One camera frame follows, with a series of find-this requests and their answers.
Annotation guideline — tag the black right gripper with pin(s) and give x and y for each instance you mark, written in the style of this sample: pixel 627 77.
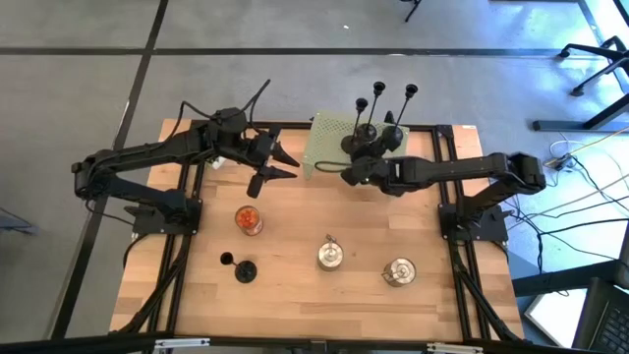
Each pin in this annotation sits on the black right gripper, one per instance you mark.
pixel 366 172

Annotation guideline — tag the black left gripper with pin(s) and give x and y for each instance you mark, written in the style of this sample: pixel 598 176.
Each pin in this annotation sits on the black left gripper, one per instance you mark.
pixel 255 147

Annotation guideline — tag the metal can with orange label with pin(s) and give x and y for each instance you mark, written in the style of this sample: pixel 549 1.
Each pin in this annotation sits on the metal can with orange label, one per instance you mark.
pixel 248 220

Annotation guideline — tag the silver metal can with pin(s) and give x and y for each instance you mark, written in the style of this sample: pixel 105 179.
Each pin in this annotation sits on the silver metal can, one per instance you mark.
pixel 330 256
pixel 399 272

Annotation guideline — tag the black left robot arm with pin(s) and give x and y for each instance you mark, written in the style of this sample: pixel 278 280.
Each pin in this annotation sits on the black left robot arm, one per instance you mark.
pixel 147 150

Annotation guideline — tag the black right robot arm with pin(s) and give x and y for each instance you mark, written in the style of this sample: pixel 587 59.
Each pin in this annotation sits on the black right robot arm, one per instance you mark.
pixel 442 169

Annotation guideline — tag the pale green perforated metal shelf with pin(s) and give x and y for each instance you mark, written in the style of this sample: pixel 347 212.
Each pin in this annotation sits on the pale green perforated metal shelf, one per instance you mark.
pixel 324 142

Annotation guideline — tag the black chair leg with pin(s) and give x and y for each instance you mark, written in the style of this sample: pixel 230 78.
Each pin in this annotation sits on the black chair leg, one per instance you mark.
pixel 412 9

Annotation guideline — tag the black rig crossbar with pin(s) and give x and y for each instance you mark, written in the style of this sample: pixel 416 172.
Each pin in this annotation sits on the black rig crossbar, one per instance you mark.
pixel 314 346

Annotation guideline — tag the black table foot bar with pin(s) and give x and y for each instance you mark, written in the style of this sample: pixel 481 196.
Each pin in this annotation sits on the black table foot bar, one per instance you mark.
pixel 560 125

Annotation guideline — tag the grey power strip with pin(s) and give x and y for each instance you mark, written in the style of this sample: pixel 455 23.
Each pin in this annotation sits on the grey power strip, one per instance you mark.
pixel 562 161

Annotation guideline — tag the black desk leg bar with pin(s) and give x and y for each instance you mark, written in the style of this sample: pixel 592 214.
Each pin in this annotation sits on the black desk leg bar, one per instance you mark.
pixel 565 280

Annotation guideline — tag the white flat panel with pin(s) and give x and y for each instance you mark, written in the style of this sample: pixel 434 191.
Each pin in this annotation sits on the white flat panel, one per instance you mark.
pixel 553 314

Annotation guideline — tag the black office chair base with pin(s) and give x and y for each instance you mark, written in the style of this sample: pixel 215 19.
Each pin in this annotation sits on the black office chair base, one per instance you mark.
pixel 607 54

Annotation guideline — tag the dark grey furniture corner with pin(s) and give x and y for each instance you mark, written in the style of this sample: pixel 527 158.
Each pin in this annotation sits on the dark grey furniture corner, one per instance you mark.
pixel 15 223

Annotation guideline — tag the black laptop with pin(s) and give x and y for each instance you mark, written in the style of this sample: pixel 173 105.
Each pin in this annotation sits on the black laptop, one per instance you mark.
pixel 604 319

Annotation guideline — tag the black aluminium table frame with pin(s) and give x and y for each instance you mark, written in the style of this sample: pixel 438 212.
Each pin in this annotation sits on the black aluminium table frame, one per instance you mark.
pixel 444 135

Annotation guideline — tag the silver metal bracket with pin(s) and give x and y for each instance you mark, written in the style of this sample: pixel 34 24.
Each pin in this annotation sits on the silver metal bracket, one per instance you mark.
pixel 454 348
pixel 179 342

